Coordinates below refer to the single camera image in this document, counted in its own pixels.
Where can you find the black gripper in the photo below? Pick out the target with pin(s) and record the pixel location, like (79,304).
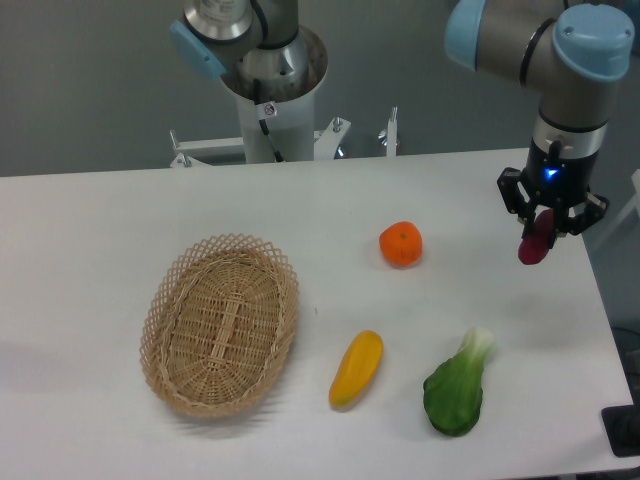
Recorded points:
(557,182)

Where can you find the oval wicker basket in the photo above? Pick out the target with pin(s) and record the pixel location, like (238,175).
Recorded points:
(220,326)

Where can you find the yellow mango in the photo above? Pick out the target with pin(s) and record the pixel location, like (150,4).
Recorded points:
(357,369)

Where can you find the black device at table edge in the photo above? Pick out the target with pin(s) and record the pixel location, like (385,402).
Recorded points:
(622,428)

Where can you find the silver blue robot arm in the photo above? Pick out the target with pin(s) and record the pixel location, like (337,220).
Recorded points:
(574,55)

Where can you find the white metal robot stand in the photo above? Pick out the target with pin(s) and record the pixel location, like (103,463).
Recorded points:
(274,132)

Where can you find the purple sweet potato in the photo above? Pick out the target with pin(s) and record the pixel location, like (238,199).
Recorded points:
(536,243)

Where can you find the orange tangerine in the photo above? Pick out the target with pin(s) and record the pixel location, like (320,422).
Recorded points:
(401,244)

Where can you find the green bok choy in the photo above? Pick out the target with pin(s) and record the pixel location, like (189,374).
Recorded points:
(453,393)

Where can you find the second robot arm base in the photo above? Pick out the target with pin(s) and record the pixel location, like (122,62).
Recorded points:
(256,46)

